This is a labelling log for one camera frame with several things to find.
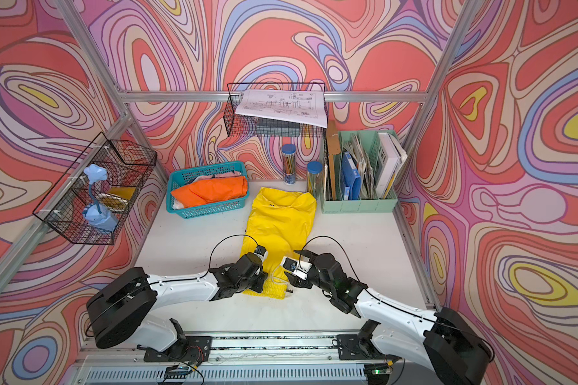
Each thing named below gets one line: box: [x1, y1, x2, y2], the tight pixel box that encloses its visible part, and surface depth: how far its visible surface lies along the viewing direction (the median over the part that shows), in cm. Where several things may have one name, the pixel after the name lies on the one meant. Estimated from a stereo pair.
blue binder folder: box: [341, 150, 363, 201], surface depth 99 cm
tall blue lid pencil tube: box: [281, 143, 297, 186], surface depth 114 cm
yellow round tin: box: [97, 193, 129, 213], surface depth 73 cm
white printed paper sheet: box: [235, 89, 329, 129], surface depth 84 cm
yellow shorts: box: [241, 186, 318, 300], surface depth 101 cm
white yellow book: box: [375, 131, 408, 199], surface depth 100 cm
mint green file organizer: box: [321, 129, 399, 214], surface depth 101 cm
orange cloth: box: [170, 175, 249, 208], surface depth 103 cm
